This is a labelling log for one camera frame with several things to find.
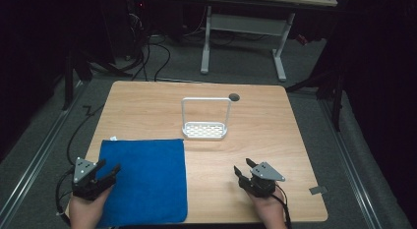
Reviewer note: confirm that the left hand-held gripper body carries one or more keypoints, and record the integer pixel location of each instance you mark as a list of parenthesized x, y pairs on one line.
[(86, 181)]

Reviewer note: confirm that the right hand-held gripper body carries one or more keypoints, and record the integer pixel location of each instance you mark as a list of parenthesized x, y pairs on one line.
[(262, 181)]

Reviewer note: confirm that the blue towel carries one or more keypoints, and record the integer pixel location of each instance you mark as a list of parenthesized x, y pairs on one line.
[(144, 181)]

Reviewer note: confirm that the white towel rack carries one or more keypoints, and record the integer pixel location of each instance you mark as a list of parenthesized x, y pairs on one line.
[(206, 119)]

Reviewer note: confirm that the person's right hand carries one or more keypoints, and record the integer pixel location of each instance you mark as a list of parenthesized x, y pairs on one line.
[(268, 209)]

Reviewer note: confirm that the person's left hand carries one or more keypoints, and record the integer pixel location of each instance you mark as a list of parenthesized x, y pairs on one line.
[(86, 211)]

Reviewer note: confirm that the grey tape piece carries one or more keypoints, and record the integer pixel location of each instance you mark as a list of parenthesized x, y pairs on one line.
[(318, 190)]

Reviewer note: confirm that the grey table grommet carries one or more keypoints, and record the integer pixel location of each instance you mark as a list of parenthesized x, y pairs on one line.
[(234, 97)]

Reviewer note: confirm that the black metal stand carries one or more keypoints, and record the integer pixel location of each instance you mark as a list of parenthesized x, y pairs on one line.
[(327, 88), (78, 63)]

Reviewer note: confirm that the white-legged desk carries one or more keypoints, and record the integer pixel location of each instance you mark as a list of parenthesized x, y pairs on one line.
[(249, 22)]

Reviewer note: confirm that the computer tower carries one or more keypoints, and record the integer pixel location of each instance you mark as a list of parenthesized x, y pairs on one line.
[(136, 24)]

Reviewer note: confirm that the metal floor rail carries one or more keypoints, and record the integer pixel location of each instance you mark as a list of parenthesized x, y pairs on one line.
[(350, 163), (36, 158)]

